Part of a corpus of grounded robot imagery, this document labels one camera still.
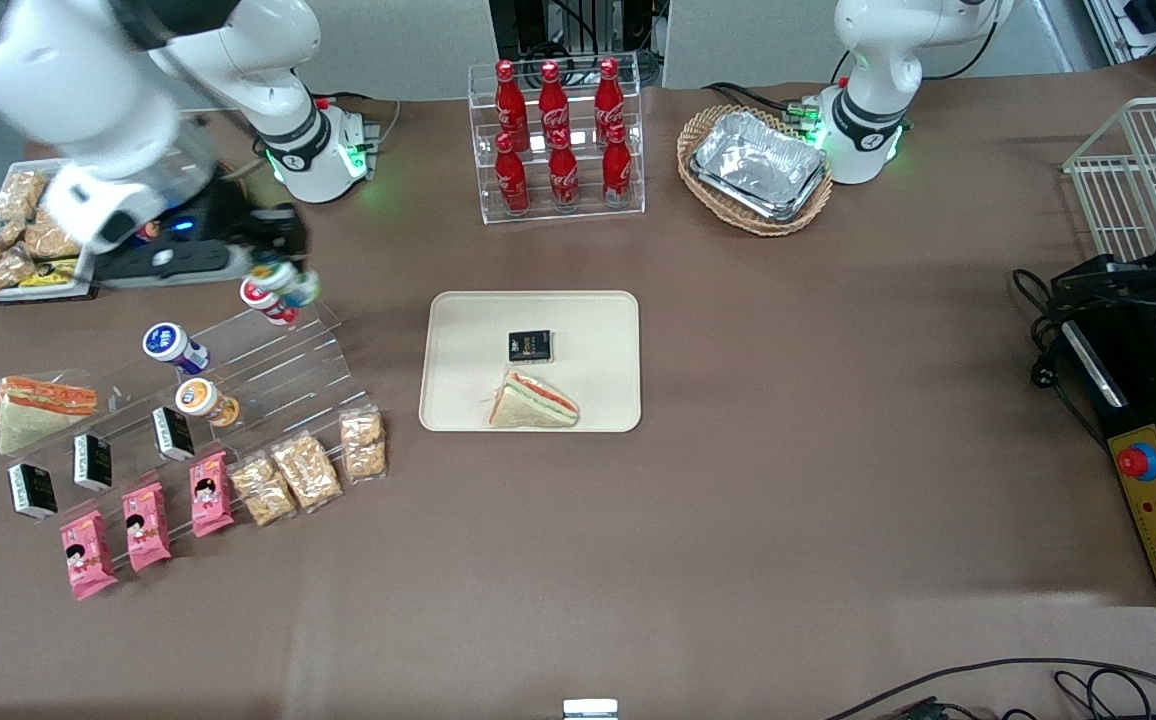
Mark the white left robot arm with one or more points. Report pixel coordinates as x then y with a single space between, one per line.
873 70

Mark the clear acrylic bottle rack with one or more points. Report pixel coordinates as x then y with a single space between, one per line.
558 212

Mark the small black snack box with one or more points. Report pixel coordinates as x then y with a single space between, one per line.
33 490
174 434
530 346
93 462

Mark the clear bag brown crisp snack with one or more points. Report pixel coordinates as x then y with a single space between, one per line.
364 446
306 470
263 490

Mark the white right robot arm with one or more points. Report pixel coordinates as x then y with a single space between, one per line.
88 90

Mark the black equipment cabinet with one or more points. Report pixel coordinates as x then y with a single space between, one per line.
538 25

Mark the green lid gum bottle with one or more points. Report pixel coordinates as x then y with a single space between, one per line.
290 284

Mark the beige plastic tray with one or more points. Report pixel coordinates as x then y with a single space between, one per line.
588 330

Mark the small white box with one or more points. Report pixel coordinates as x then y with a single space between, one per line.
590 710

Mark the red lid gum bottle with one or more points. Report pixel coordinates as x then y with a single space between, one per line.
273 308

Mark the clear bag of brown snack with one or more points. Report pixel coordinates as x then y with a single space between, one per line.
0 268
50 240
20 195

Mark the light wicker basket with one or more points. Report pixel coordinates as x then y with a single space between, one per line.
703 125

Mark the aluminium foil tray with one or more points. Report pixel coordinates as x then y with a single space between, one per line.
758 165

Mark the wrapped triangle sandwich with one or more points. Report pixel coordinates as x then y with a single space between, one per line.
533 402
33 415

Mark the orange lid gum bottle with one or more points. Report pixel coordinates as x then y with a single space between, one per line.
203 400

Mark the red cola bottle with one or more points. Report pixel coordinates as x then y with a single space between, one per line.
509 100
552 100
512 180
563 178
617 172
609 98

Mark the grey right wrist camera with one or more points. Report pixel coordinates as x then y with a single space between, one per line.
163 268

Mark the yellow snack packet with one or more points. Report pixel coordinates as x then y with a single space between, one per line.
50 272

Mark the clear acrylic stepped stand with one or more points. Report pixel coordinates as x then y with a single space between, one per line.
313 360

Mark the clear snack tray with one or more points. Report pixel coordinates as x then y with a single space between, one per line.
33 293

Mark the pink snack pack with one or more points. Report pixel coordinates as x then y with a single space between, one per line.
211 494
147 527
88 555

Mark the red emergency stop button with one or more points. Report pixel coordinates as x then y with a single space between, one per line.
1136 461

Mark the blue lid gum bottle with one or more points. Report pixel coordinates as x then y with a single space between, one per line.
173 346

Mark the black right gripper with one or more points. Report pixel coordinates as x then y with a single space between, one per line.
230 215

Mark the aluminium frame rack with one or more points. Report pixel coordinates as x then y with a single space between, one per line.
1153 20

